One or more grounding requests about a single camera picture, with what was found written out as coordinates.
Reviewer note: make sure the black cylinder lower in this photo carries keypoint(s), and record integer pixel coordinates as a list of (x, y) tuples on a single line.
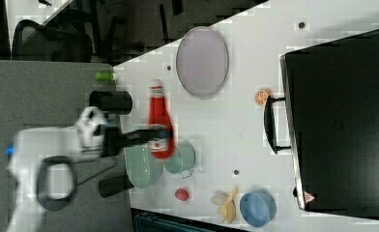
[(114, 185)]

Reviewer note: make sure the black office chair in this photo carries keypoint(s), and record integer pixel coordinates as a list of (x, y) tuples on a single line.
[(55, 43)]

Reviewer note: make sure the grey round plate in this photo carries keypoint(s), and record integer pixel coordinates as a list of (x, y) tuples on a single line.
[(202, 62)]

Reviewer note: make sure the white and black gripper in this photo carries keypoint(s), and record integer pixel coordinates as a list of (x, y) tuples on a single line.
[(97, 136)]

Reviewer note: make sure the black cylinder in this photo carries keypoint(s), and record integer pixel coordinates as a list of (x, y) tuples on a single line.
[(112, 101), (114, 185)]

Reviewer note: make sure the red ketchup bottle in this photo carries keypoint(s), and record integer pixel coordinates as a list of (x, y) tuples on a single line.
[(162, 148)]

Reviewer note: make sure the banana peel toy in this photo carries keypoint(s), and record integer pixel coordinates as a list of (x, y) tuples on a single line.
[(225, 202)]

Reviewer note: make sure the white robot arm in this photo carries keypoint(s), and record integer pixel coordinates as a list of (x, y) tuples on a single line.
[(43, 160)]

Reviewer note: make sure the left strawberry toy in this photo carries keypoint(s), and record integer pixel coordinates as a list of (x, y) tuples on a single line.
[(182, 194)]

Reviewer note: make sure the green small object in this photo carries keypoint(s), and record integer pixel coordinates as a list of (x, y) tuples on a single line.
[(105, 76)]

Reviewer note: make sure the orange slice toy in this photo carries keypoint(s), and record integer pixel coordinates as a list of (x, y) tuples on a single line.
[(262, 96)]

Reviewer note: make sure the green strainer basket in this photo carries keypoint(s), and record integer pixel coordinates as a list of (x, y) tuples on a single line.
[(142, 168)]

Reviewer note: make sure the green cup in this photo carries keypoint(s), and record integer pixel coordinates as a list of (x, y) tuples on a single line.
[(183, 160)]

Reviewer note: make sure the blue bowl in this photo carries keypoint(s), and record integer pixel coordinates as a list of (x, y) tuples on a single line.
[(258, 208)]

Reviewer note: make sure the silver toaster oven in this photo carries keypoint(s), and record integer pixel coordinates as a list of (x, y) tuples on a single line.
[(331, 96)]

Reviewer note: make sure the black cylinder upper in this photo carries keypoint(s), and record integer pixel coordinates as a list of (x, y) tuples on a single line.
[(112, 101)]

